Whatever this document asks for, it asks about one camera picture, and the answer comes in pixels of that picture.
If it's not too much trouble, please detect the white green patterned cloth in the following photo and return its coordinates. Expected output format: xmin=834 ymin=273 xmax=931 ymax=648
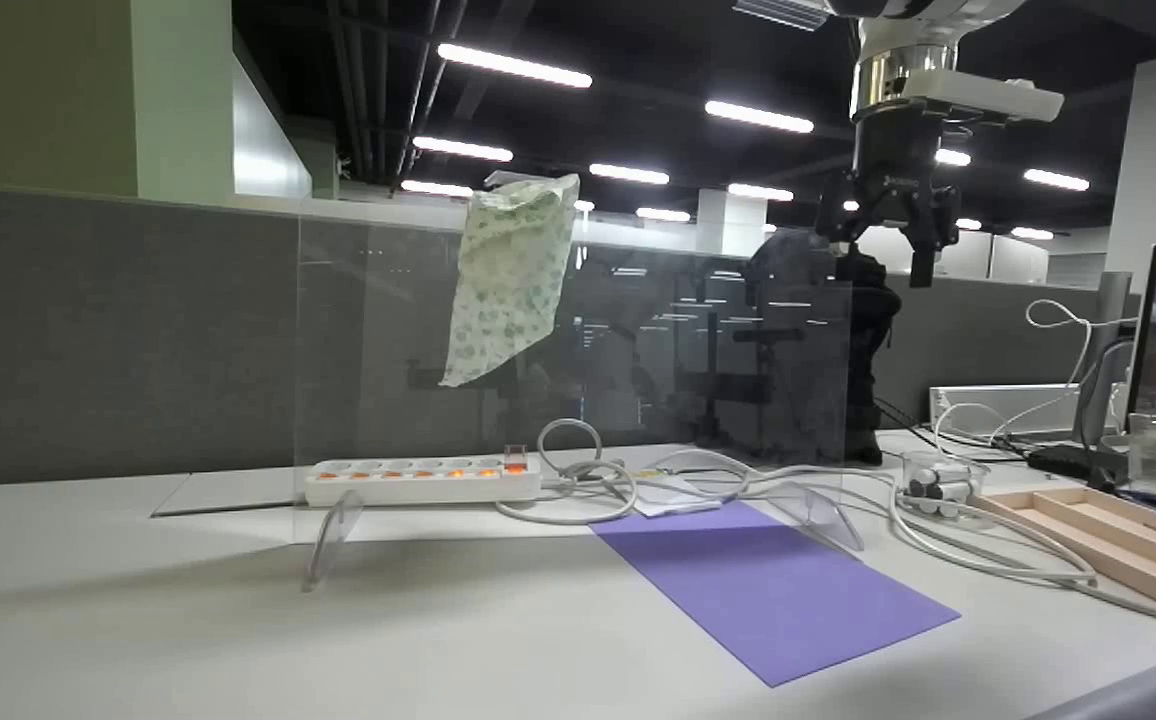
xmin=438 ymin=174 xmax=579 ymax=389

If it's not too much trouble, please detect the wooden tray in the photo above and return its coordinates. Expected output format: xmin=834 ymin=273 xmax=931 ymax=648
xmin=988 ymin=487 xmax=1156 ymax=599

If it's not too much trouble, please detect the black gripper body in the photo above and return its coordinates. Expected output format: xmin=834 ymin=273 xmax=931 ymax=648
xmin=815 ymin=113 xmax=960 ymax=287

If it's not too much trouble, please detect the white power strip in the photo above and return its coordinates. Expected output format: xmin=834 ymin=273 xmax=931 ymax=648
xmin=301 ymin=456 xmax=541 ymax=508

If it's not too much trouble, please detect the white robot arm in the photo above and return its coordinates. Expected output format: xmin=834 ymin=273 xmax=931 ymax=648
xmin=822 ymin=0 xmax=1062 ymax=287

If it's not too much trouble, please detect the white coiled cable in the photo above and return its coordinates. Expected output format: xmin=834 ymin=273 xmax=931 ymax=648
xmin=491 ymin=414 xmax=1098 ymax=592

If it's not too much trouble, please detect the purple paper sheet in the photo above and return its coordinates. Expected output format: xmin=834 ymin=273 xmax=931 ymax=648
xmin=597 ymin=503 xmax=957 ymax=688

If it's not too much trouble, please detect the white plug adapter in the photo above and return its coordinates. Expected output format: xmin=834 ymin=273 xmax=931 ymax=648
xmin=896 ymin=462 xmax=976 ymax=515

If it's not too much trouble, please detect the clear acrylic panel stand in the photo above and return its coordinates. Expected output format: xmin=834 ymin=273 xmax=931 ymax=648
xmin=288 ymin=210 xmax=870 ymax=592

